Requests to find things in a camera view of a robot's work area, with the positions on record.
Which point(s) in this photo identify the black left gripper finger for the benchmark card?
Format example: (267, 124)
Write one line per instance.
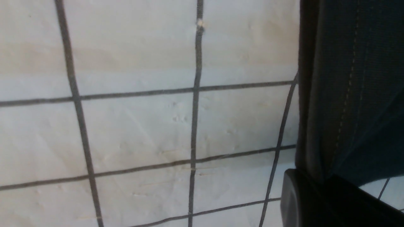
(334, 203)

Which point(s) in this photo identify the gray long-sleeved shirt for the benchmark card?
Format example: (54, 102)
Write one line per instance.
(351, 101)

